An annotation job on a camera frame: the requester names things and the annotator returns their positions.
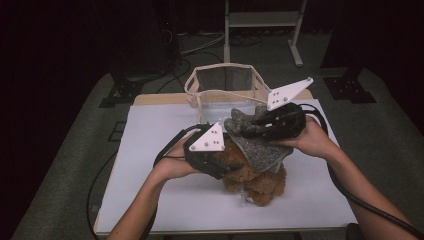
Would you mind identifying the wooden table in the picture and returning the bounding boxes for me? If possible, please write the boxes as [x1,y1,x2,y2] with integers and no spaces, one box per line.
[93,88,359,236]

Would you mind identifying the clear plastic bag beige trim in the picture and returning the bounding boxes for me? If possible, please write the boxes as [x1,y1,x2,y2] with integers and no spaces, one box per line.
[183,62,273,125]

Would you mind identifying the person's right hand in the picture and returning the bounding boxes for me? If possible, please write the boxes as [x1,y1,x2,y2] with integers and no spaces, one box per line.
[273,114,342,160]

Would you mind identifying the tangle of floor cables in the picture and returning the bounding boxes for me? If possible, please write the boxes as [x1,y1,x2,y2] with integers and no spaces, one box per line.
[155,29,264,95]

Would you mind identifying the grey knitted toy sweater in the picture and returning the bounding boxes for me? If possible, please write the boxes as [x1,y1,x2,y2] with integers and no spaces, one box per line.
[223,105,295,174]

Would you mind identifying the left hand-held gripper cable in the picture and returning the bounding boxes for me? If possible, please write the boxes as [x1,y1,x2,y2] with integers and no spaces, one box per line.
[139,123,209,240]

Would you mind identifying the person's dark trousers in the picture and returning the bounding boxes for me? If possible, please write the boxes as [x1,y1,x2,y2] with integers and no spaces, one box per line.
[345,223,365,240]

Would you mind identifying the black floor cable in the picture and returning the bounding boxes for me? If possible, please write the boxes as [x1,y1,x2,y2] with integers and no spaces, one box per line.
[86,150,118,240]

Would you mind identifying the dark floor outlet plate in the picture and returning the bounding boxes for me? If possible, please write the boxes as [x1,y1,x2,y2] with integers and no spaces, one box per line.
[108,121,128,143]

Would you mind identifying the person's left hand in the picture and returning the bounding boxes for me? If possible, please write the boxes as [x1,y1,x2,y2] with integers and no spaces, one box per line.
[151,131,202,183]

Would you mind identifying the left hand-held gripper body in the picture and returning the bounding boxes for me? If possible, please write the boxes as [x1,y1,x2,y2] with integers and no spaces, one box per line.
[183,121,234,181]

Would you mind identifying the white metal stand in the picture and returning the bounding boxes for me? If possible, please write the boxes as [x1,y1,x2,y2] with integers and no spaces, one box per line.
[223,0,308,68]

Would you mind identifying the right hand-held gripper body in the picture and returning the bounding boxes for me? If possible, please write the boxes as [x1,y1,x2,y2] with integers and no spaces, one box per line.
[263,76,315,142]

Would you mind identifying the black stand base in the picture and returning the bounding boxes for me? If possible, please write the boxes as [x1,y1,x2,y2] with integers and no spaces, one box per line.
[98,74,145,109]
[323,75,378,104]

